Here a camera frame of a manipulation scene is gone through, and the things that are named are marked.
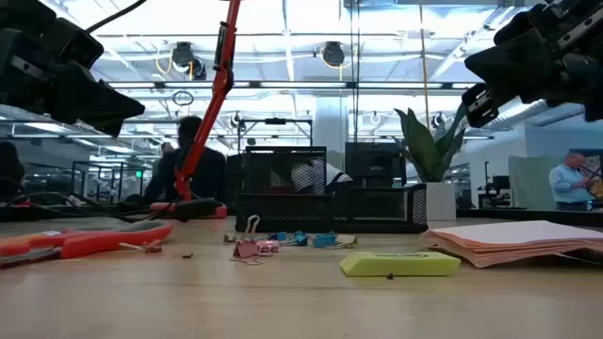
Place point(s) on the black cage frame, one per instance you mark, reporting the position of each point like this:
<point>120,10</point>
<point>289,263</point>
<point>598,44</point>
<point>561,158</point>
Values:
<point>108,164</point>

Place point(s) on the pink sticky note pad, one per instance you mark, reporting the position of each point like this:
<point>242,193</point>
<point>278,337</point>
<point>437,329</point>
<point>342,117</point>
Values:
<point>509,235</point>

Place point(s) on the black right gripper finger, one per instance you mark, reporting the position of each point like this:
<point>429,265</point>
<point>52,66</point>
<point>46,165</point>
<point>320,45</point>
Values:
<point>504,66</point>

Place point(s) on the pale green cloth screen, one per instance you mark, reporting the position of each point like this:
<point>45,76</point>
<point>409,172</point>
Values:
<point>532,183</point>

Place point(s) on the black mesh desk organizer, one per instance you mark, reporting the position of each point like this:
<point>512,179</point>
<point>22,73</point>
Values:
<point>282,214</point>

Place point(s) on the black monitor cart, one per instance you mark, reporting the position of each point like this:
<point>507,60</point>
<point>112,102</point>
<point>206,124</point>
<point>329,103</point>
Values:
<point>499,183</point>

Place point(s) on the colourful wall art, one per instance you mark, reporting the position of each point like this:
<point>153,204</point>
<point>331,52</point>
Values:
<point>596,165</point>

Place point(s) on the beige binder clip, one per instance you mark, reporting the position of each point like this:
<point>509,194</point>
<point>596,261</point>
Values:
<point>346,240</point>
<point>229,237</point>

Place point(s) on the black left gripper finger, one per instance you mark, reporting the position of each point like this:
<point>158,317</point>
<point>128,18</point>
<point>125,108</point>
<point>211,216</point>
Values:
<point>89,103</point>

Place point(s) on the green plant in white pot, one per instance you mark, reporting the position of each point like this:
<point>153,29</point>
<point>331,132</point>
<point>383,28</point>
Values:
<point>424,150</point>

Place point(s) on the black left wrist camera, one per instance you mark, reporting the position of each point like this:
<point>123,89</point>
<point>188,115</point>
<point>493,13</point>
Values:
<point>82,47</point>

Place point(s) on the person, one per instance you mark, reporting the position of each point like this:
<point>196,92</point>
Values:
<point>337,176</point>
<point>207,174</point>
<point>567,183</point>

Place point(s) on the black metal rack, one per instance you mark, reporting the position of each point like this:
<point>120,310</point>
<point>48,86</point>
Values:
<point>275,121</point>

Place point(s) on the black aluminium table frame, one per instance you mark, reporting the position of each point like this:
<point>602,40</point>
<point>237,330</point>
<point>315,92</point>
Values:
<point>527,215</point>

